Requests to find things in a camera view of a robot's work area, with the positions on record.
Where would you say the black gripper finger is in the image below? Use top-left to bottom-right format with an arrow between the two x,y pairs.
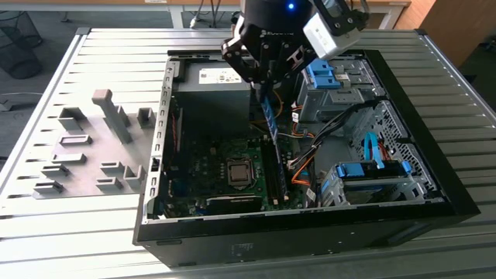
219,38 -> 269,88
271,47 -> 317,87

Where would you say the blue plastic drive latch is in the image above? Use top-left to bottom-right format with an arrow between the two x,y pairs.
312,76 -> 341,90
305,59 -> 333,77

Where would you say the grey power supply unit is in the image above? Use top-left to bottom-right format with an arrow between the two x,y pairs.
173,62 -> 252,130

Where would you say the grey metal drive cage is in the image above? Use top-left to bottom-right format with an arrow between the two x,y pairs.
296,56 -> 388,123

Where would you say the green motherboard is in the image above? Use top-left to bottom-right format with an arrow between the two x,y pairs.
161,136 -> 311,217

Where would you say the CPU socket with silver CPU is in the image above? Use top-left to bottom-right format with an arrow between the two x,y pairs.
225,158 -> 256,189

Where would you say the hard disk in blue carrier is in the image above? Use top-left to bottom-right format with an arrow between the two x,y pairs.
333,160 -> 412,178

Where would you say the wooden cabinet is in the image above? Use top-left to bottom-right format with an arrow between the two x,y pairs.
395,0 -> 496,69

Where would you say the silver disk bay cage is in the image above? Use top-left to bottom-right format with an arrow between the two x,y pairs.
317,167 -> 427,207

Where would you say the grey parts rack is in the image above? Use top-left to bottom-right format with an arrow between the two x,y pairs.
31,89 -> 159,202

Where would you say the black graphics card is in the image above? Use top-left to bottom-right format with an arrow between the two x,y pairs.
204,195 -> 264,216

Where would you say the black open PC case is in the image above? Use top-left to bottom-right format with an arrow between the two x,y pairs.
131,48 -> 481,268

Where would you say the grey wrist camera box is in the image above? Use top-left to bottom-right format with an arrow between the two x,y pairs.
301,0 -> 368,59

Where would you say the yellow wire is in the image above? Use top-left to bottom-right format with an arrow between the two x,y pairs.
249,89 -> 284,126

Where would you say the black cable bundle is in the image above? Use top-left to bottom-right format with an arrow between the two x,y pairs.
288,100 -> 379,175

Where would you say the blue flat wire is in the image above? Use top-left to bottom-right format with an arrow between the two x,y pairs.
364,131 -> 385,170

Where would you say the orange wire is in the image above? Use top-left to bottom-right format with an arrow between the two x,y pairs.
291,158 -> 316,185

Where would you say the black wire mesh basket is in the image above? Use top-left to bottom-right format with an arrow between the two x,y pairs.
0,13 -> 44,80

